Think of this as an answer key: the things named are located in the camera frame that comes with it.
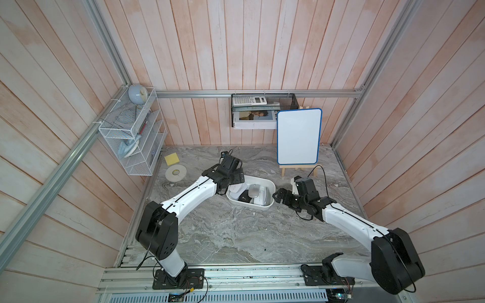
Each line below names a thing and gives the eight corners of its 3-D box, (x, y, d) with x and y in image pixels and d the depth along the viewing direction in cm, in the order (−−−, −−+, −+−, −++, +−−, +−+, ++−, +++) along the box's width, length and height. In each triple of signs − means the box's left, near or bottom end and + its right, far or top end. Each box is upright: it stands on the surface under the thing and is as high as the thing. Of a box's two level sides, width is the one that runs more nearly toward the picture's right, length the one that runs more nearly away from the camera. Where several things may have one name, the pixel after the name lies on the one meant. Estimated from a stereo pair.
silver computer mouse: (248, 197, 96) (248, 195, 95) (248, 186, 101) (248, 184, 99) (260, 197, 96) (260, 195, 95) (259, 186, 101) (259, 184, 99)
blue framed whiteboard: (271, 174, 109) (283, 125, 81) (269, 157, 117) (279, 108, 89) (309, 174, 109) (334, 125, 81) (304, 157, 117) (325, 108, 89)
